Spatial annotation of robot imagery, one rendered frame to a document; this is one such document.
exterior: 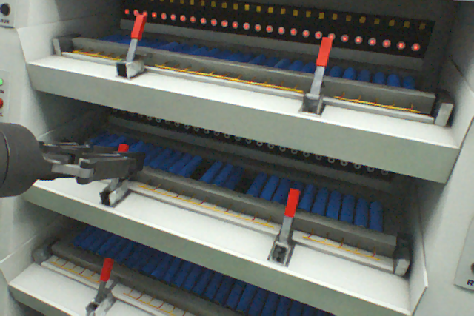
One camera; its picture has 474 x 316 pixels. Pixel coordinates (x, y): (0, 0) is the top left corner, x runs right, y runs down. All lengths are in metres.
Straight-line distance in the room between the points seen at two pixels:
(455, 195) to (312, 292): 0.20
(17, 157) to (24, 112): 0.28
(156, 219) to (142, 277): 0.16
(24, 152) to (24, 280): 0.39
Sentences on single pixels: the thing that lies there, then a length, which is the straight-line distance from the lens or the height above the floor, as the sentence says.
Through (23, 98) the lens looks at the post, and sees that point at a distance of 0.63.
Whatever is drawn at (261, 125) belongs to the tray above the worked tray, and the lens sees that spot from 0.41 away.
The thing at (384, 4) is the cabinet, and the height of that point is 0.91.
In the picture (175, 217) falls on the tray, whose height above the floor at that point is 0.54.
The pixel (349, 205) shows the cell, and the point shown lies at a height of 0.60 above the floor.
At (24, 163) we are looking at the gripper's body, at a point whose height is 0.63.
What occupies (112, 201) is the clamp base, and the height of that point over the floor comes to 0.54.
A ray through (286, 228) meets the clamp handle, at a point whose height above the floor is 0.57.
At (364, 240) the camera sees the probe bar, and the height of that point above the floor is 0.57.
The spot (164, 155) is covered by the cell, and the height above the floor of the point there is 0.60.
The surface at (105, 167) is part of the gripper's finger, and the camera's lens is 0.42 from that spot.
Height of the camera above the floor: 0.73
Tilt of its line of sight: 8 degrees down
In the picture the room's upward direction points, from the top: 11 degrees clockwise
